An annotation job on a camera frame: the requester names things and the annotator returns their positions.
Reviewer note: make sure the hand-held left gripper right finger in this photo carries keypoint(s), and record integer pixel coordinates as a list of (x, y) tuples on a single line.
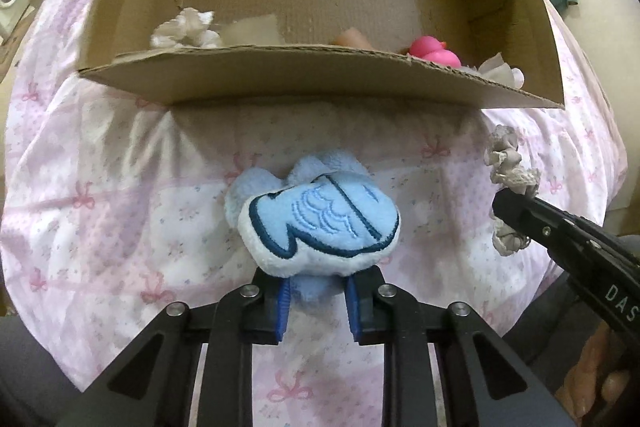
[(352, 307)]

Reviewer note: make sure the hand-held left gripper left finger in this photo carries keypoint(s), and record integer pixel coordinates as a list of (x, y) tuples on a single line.
[(282, 307)]

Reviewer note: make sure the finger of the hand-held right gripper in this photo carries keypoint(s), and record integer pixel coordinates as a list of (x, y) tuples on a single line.
[(530, 214)]

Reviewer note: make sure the beige lace scrunchie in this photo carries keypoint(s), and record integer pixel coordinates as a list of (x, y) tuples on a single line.
[(510, 162)]

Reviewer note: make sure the blue plush toy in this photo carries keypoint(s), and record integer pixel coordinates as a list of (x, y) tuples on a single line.
[(315, 227)]

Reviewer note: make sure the white tissue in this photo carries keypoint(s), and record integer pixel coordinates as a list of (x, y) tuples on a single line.
[(497, 68)]

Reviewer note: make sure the pink rubber duck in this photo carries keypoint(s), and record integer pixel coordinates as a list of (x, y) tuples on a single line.
[(434, 50)]

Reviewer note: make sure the tan rubber cylinder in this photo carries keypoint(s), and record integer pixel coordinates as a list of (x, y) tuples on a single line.
[(352, 38)]

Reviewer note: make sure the cream ruffled scrunchie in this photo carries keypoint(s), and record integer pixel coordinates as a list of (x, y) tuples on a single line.
[(186, 29)]

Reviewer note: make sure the brown cardboard box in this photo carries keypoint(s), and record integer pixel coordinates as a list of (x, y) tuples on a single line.
[(320, 7)]

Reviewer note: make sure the person's right hand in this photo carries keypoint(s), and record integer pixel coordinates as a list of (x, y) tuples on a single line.
[(597, 377)]

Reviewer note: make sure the person's dark grey clothing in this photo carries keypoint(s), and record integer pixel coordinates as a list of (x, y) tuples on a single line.
[(30, 372)]

